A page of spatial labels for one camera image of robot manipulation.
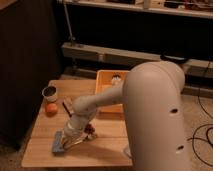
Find orange plastic tray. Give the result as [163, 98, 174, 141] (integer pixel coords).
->
[95, 70, 128, 113]

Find metal vertical pole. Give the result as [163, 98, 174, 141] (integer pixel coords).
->
[63, 0, 76, 46]

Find brown wooden block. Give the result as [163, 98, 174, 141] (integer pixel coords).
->
[62, 98, 73, 116]

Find dark curtain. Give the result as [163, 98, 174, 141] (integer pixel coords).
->
[0, 0, 62, 149]

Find brown crumbs pile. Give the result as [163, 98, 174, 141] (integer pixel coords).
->
[85, 124, 95, 134]

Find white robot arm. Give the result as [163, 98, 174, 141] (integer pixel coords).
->
[64, 61, 191, 171]

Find black floor cable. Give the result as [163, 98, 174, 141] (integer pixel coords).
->
[189, 61, 213, 171]

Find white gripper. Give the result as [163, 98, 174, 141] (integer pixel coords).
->
[63, 122, 97, 150]

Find grey metal rail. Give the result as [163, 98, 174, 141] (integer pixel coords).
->
[62, 42, 213, 77]

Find orange fruit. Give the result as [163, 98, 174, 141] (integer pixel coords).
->
[45, 103, 58, 117]

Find upper shelf board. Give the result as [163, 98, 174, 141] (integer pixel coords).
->
[56, 0, 213, 19]

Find white object in tray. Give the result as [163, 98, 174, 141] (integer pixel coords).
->
[111, 75, 122, 85]

